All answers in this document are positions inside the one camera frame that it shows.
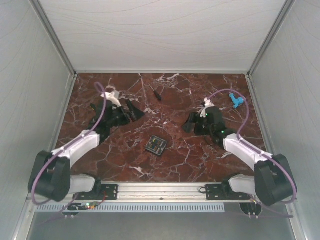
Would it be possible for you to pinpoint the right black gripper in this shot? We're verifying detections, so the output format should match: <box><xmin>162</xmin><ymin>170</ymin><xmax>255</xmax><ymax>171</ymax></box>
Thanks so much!
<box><xmin>182</xmin><ymin>111</ymin><xmax>213</xmax><ymax>136</ymax></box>

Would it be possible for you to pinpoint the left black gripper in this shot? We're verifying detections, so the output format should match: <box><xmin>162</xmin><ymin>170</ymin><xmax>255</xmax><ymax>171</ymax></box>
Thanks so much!
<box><xmin>108</xmin><ymin>100</ymin><xmax>145</xmax><ymax>128</ymax></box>

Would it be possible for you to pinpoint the black fuse box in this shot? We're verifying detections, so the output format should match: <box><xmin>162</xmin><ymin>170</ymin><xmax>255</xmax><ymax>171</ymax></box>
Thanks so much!
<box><xmin>145</xmin><ymin>135</ymin><xmax>169</xmax><ymax>156</ymax></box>

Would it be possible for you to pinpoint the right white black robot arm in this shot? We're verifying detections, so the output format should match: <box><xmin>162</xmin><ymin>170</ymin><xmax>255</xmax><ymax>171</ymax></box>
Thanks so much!
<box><xmin>182</xmin><ymin>98</ymin><xmax>298</xmax><ymax>206</ymax></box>

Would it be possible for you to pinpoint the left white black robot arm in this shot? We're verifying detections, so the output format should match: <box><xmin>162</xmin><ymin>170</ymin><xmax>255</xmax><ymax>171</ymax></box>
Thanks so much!
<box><xmin>28</xmin><ymin>100</ymin><xmax>144</xmax><ymax>202</ymax></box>

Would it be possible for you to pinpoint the small black screwdriver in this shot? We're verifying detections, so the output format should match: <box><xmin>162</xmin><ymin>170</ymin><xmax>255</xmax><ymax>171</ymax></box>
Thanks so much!
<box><xmin>149</xmin><ymin>84</ymin><xmax>162</xmax><ymax>101</ymax></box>

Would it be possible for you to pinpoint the yellow black screwdriver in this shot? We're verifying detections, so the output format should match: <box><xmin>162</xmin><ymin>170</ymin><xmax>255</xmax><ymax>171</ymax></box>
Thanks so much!
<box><xmin>90</xmin><ymin>103</ymin><xmax>96</xmax><ymax>112</ymax></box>

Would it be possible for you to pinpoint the blue plastic fitting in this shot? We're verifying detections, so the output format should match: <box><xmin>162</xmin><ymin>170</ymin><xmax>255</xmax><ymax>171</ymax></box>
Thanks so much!
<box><xmin>229</xmin><ymin>92</ymin><xmax>244</xmax><ymax>109</ymax></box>

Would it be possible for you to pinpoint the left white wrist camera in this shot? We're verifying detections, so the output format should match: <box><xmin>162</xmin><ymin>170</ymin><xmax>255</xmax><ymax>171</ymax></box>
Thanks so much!
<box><xmin>100</xmin><ymin>90</ymin><xmax>121</xmax><ymax>107</ymax></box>

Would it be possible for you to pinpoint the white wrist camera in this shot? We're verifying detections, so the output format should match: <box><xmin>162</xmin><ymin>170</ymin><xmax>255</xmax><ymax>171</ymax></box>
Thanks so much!
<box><xmin>199</xmin><ymin>97</ymin><xmax>215</xmax><ymax>118</ymax></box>
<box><xmin>100</xmin><ymin>90</ymin><xmax>121</xmax><ymax>107</ymax></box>

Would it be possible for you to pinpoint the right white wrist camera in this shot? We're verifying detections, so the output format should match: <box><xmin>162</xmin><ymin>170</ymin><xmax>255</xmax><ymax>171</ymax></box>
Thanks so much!
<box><xmin>199</xmin><ymin>97</ymin><xmax>215</xmax><ymax>118</ymax></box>

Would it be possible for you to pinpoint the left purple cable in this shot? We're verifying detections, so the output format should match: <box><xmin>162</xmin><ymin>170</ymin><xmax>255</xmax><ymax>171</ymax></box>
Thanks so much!
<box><xmin>31</xmin><ymin>82</ymin><xmax>106</xmax><ymax>223</ymax></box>

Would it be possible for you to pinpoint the purple cable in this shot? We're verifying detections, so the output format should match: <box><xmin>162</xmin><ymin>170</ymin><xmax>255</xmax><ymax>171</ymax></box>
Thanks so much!
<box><xmin>204</xmin><ymin>89</ymin><xmax>299</xmax><ymax>218</ymax></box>
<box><xmin>31</xmin><ymin>82</ymin><xmax>106</xmax><ymax>223</ymax></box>

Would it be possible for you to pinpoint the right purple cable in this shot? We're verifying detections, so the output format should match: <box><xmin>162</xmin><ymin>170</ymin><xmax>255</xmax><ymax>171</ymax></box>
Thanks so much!
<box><xmin>204</xmin><ymin>89</ymin><xmax>299</xmax><ymax>218</ymax></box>

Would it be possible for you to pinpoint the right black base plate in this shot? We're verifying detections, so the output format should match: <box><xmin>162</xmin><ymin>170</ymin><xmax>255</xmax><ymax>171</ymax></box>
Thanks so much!
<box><xmin>198</xmin><ymin>184</ymin><xmax>251</xmax><ymax>201</ymax></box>

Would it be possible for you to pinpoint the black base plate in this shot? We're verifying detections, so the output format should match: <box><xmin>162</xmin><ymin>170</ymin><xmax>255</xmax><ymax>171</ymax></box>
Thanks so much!
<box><xmin>198</xmin><ymin>184</ymin><xmax>251</xmax><ymax>201</ymax></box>
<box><xmin>76</xmin><ymin>183</ymin><xmax>119</xmax><ymax>201</ymax></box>

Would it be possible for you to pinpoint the aluminium mounting rail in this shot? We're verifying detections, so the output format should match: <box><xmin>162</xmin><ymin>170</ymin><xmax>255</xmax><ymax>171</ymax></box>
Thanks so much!
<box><xmin>38</xmin><ymin>181</ymin><xmax>249</xmax><ymax>202</ymax></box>

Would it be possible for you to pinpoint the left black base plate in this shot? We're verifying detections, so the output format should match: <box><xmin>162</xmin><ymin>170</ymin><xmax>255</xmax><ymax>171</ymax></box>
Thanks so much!
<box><xmin>76</xmin><ymin>183</ymin><xmax>119</xmax><ymax>201</ymax></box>

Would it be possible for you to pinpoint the grey slotted cable duct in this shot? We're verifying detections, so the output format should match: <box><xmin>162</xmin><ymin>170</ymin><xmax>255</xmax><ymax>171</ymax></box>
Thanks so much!
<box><xmin>34</xmin><ymin>202</ymin><xmax>225</xmax><ymax>214</ymax></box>

